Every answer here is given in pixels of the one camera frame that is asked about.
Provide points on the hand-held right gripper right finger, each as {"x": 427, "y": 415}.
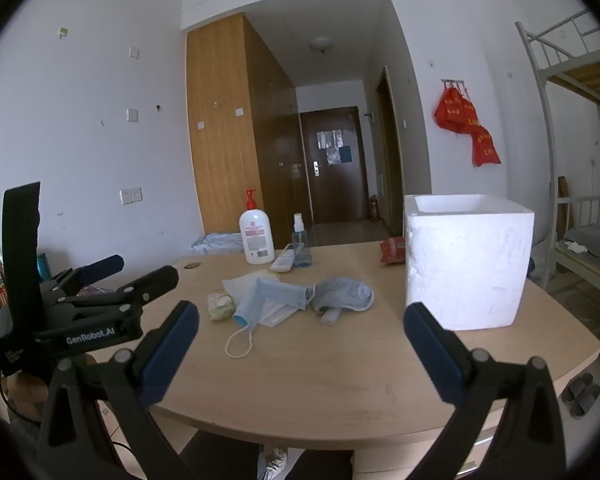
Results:
{"x": 432, "y": 355}

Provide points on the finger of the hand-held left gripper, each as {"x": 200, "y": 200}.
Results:
{"x": 102, "y": 265}
{"x": 152, "y": 280}

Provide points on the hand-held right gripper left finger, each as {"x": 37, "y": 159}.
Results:
{"x": 170, "y": 345}

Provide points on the white tissue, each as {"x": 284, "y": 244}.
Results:
{"x": 240, "y": 285}

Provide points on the white foam box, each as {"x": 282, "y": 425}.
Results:
{"x": 470, "y": 270}

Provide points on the grey sock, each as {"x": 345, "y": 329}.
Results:
{"x": 342, "y": 294}

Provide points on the blue face mask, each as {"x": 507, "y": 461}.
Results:
{"x": 275, "y": 295}

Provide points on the person's left hand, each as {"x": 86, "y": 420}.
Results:
{"x": 25, "y": 392}

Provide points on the teal container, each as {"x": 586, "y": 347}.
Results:
{"x": 43, "y": 266}

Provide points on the light blue bedding bundle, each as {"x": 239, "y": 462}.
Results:
{"x": 217, "y": 242}

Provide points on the white lotion pump bottle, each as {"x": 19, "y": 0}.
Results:
{"x": 256, "y": 240}

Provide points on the red snack packet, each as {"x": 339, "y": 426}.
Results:
{"x": 392, "y": 251}

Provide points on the person's dark trousers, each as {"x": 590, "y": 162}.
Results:
{"x": 215, "y": 460}

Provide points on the white remote control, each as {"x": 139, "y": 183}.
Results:
{"x": 283, "y": 261}

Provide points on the grey slipper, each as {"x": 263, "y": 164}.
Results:
{"x": 586, "y": 401}
{"x": 576, "y": 387}

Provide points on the clear blue spray bottle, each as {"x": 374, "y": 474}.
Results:
{"x": 301, "y": 252}

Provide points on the person's white shoe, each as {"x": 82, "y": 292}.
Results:
{"x": 272, "y": 462}

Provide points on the wooden wardrobe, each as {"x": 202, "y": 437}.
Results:
{"x": 220, "y": 135}

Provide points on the dark brown entrance door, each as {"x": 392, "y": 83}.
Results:
{"x": 332, "y": 190}

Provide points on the grey mattress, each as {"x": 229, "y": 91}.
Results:
{"x": 595, "y": 240}

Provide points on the leaning wooden board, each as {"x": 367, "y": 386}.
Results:
{"x": 563, "y": 205}

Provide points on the brown side door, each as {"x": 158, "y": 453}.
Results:
{"x": 387, "y": 160}

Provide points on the red hanging bag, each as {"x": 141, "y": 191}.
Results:
{"x": 455, "y": 110}
{"x": 486, "y": 147}

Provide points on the blue notice sheet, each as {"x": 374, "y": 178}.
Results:
{"x": 345, "y": 154}

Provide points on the round ceiling lamp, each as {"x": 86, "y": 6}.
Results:
{"x": 321, "y": 45}

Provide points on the metal bunk bed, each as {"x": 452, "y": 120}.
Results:
{"x": 540, "y": 85}

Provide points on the white wall socket plate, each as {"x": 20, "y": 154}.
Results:
{"x": 131, "y": 195}

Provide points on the wall hook rack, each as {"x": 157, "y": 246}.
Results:
{"x": 453, "y": 81}

